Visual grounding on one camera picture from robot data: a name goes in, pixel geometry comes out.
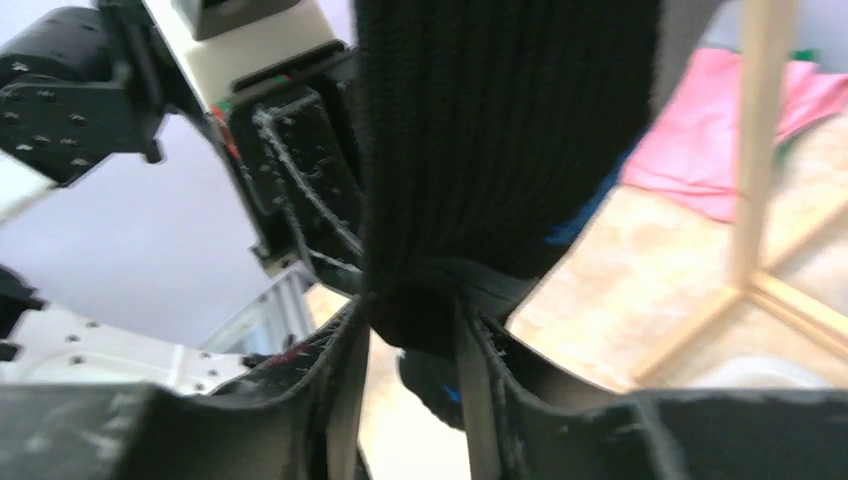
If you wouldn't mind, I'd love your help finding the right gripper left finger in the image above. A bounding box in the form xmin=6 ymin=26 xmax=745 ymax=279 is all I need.
xmin=1 ymin=304 xmax=369 ymax=479

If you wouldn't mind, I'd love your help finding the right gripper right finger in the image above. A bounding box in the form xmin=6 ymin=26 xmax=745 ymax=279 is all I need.
xmin=455 ymin=305 xmax=847 ymax=479

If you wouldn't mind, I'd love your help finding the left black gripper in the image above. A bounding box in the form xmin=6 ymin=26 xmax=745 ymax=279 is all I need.
xmin=211 ymin=42 xmax=362 ymax=295

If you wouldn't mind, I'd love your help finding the black sock with grey patches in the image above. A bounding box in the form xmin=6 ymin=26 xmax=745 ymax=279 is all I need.
xmin=354 ymin=0 xmax=664 ymax=432

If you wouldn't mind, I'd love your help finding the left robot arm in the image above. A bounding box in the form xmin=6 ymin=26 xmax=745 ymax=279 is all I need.
xmin=1 ymin=1 xmax=361 ymax=395

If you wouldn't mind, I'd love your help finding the white plastic basket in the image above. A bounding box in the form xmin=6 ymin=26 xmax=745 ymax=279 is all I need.
xmin=688 ymin=356 xmax=834 ymax=389

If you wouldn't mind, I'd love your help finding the pink cloth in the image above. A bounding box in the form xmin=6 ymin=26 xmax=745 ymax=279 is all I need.
xmin=620 ymin=48 xmax=847 ymax=223

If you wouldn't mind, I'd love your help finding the wooden drying rack frame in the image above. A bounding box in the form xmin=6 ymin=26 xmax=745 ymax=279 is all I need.
xmin=630 ymin=0 xmax=847 ymax=386

